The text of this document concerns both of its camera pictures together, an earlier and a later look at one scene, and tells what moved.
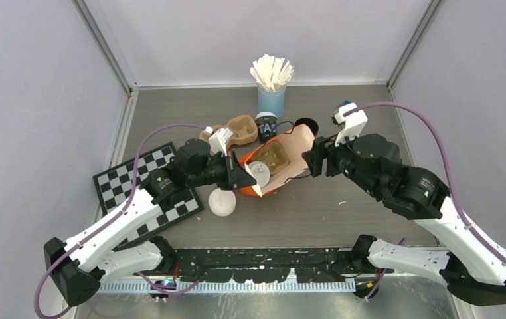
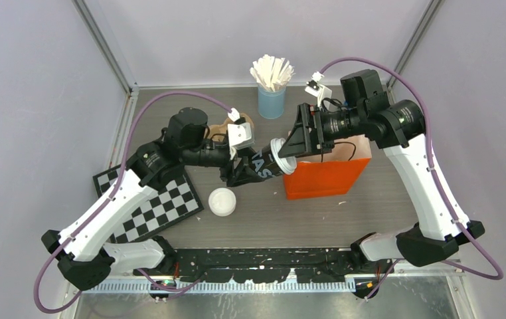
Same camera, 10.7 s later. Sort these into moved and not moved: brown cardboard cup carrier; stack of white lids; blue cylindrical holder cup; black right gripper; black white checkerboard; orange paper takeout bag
Moved: orange paper takeout bag; black right gripper
Not moved: blue cylindrical holder cup; stack of white lids; brown cardboard cup carrier; black white checkerboard
